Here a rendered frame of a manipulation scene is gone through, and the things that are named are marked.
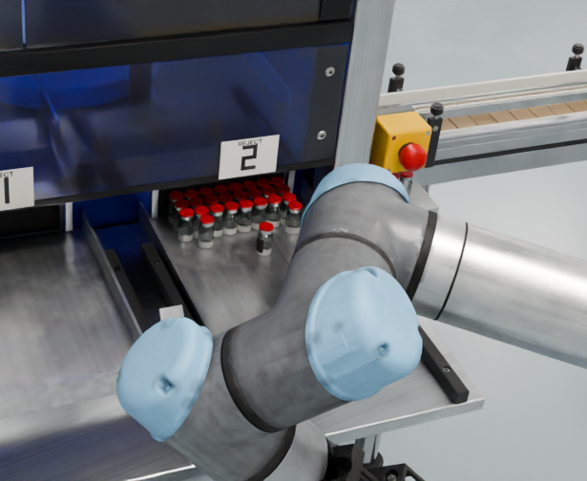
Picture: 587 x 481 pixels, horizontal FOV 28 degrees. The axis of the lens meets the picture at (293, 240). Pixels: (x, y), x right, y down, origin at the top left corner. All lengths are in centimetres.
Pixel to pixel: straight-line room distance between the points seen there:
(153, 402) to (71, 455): 64
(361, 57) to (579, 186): 215
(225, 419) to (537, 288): 24
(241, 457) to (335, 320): 13
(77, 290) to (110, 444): 28
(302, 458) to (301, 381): 10
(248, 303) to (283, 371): 87
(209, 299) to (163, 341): 83
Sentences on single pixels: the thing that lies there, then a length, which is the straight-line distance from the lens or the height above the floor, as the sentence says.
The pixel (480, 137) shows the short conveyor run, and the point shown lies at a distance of 198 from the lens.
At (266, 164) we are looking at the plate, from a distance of 167.
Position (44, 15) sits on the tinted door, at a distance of 147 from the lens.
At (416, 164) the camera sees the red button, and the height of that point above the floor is 99.
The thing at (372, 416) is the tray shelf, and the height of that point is 88.
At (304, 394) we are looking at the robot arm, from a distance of 75.
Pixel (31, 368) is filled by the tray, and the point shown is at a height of 88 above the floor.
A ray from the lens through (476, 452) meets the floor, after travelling 274.
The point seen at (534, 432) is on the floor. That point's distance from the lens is 283.
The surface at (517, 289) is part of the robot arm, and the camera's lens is 85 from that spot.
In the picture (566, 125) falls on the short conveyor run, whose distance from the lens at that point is 207.
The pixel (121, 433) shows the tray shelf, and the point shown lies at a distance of 143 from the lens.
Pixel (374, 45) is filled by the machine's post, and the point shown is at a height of 117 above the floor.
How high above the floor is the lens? 189
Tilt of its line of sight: 36 degrees down
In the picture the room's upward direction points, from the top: 7 degrees clockwise
